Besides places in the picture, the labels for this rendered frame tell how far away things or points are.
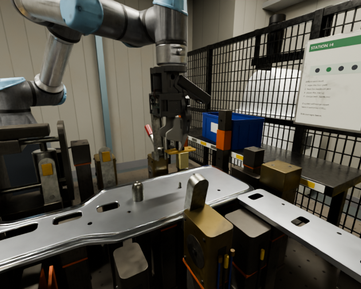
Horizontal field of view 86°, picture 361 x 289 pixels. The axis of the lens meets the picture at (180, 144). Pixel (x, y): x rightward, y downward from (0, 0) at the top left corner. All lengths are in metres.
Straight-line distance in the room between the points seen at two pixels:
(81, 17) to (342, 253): 0.64
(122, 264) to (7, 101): 0.86
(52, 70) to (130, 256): 0.83
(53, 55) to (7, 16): 2.34
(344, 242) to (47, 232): 0.58
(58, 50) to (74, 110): 2.25
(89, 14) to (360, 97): 0.78
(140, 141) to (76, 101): 1.11
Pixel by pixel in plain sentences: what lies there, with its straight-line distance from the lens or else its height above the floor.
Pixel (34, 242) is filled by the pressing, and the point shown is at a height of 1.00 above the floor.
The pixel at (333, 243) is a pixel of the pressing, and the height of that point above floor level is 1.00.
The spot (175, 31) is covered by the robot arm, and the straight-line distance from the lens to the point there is 0.49.
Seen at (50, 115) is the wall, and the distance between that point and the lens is 3.19.
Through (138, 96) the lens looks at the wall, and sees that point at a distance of 3.30.
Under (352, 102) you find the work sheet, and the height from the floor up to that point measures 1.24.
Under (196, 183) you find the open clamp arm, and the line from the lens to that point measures 0.37.
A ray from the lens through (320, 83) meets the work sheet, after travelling 0.89.
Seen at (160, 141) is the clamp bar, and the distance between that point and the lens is 0.68.
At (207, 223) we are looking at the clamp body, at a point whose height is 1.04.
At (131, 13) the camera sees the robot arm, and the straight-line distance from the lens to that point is 0.54.
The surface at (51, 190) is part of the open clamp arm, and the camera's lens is 0.63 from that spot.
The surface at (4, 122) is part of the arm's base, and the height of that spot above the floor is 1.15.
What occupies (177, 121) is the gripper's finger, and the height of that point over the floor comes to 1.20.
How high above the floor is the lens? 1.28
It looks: 15 degrees down
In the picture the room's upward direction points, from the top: straight up
